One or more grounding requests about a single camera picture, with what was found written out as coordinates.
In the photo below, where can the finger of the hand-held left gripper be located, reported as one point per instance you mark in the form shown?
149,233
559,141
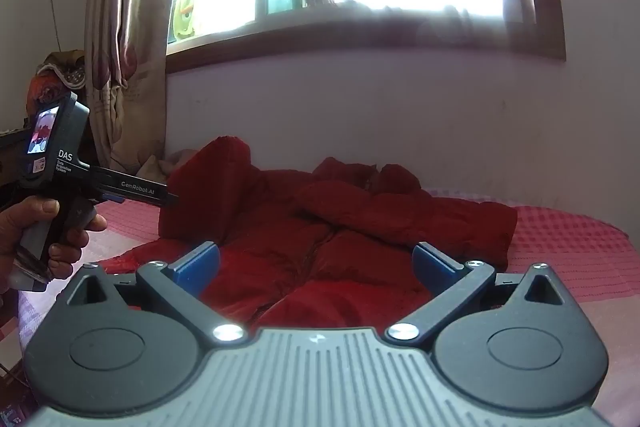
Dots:
166,201

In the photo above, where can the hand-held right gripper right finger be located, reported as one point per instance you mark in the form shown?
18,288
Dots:
434,268

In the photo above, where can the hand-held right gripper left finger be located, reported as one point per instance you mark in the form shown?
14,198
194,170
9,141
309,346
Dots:
197,269

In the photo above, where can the red padded jacket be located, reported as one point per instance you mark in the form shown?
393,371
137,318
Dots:
300,217

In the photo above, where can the person's left hand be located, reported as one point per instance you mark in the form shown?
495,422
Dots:
15,232

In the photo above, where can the pale beige cloth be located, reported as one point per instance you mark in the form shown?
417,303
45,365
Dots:
155,164

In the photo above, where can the dark furniture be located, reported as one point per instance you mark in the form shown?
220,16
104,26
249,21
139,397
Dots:
10,157

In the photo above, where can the pile of patterned cloth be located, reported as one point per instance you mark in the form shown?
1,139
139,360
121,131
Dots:
55,72

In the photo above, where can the beige patterned curtain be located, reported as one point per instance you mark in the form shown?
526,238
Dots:
125,57

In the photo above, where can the pink checked bed sheet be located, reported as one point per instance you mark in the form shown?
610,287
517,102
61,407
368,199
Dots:
560,237

